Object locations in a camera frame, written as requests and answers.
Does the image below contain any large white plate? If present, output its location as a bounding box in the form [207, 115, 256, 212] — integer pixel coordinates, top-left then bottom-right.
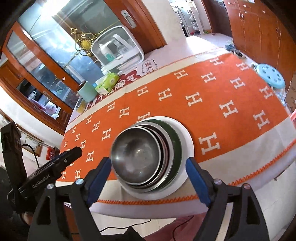
[119, 116, 194, 200]

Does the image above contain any green plate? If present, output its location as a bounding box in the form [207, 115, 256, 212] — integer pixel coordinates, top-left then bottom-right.
[149, 119, 182, 187]

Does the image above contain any dark steel bowl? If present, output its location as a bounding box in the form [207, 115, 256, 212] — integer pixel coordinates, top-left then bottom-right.
[110, 126, 163, 186]

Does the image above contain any pink steel bowl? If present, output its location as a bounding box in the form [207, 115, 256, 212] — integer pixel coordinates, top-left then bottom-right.
[130, 121, 172, 191]

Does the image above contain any wide steel bowl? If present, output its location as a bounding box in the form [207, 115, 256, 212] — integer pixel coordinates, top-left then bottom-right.
[120, 119, 177, 193]

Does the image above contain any orange H pattern cloth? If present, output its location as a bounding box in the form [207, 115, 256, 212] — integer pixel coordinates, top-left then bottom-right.
[61, 49, 295, 186]

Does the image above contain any pink plastic stool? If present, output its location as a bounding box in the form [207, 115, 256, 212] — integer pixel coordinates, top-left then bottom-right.
[290, 109, 296, 128]

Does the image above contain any mint green canister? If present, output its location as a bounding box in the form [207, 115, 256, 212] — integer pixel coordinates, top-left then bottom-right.
[77, 81, 98, 102]

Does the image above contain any green tissue pack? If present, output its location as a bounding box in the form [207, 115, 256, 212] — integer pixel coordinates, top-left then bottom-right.
[95, 73, 119, 94]

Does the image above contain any blue plastic stool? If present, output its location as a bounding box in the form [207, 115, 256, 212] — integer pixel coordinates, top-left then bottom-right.
[255, 64, 285, 89]

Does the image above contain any white storage box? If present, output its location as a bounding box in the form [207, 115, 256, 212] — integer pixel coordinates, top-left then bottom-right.
[91, 25, 144, 74]

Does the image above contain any red white table mat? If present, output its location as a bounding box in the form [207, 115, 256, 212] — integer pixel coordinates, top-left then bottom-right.
[85, 59, 158, 110]

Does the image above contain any black cable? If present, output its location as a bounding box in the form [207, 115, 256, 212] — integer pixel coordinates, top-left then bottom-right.
[21, 143, 41, 170]

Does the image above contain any wooden wall cabinet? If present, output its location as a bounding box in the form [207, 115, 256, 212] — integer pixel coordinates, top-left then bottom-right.
[224, 1, 295, 88]

